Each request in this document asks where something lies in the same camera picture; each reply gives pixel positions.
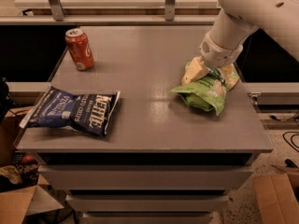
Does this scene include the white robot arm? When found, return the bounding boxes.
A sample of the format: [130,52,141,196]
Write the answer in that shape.
[198,0,299,82]

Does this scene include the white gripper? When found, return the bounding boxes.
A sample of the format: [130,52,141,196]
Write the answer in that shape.
[181,33,243,85]

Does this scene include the metal railing frame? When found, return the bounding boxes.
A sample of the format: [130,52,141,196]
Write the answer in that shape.
[0,0,221,25]

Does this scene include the green rice chip bag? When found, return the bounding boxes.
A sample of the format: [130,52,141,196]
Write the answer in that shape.
[171,66,239,116]

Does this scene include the black cable on floor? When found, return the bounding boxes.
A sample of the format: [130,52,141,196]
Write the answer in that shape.
[282,130,299,153]

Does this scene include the blue kettle chips bag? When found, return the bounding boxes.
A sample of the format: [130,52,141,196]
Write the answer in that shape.
[20,87,121,137]

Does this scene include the grey drawer cabinet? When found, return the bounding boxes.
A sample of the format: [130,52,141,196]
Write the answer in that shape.
[19,26,273,224]

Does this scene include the cardboard box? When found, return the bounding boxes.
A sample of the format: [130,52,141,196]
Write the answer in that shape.
[252,166,299,224]
[0,106,64,224]

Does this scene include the cardboard box at right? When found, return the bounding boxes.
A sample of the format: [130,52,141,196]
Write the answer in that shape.
[252,166,299,224]

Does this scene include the cardboard box at left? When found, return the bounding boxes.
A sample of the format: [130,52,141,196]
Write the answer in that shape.
[0,106,64,224]

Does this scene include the red coke can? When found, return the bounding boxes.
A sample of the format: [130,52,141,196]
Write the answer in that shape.
[65,28,94,71]

